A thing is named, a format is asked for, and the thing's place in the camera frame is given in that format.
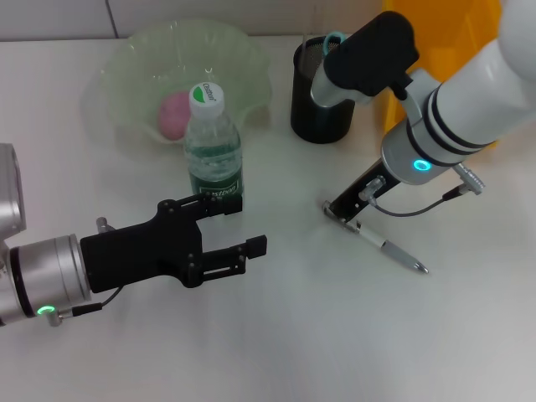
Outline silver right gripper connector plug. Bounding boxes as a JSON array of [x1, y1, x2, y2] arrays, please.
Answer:
[[358, 175, 387, 200]]

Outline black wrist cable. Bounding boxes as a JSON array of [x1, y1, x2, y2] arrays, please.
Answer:
[[368, 161, 487, 218], [45, 286, 125, 327]]

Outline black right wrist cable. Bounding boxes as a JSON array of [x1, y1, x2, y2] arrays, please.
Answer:
[[368, 161, 487, 218]]

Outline clear green-label water bottle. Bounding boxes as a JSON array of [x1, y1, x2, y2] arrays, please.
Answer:
[[183, 82, 245, 206]]

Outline blue teal scissors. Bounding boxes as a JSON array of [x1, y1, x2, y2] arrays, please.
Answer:
[[321, 31, 348, 55]]

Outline black mesh pen holder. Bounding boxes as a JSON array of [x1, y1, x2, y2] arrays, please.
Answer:
[[291, 35, 357, 144]]

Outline silver white ballpoint pen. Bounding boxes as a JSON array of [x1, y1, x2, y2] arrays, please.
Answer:
[[321, 199, 430, 276]]

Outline yellow plastic bin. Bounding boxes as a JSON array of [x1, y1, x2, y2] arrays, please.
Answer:
[[379, 0, 503, 147]]

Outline green glass fruit plate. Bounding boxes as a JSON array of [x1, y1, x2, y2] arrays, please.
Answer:
[[81, 18, 273, 146]]

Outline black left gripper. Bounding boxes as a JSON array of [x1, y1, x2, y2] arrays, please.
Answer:
[[79, 193, 268, 294]]

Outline pink toy peach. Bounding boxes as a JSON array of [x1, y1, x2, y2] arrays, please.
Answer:
[[157, 91, 193, 142]]

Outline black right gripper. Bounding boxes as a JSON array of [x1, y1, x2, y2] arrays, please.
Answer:
[[330, 157, 405, 223]]

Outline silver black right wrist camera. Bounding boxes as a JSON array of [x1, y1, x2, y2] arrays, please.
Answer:
[[310, 11, 436, 122]]

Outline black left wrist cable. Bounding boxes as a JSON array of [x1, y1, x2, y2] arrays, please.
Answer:
[[45, 286, 125, 327]]

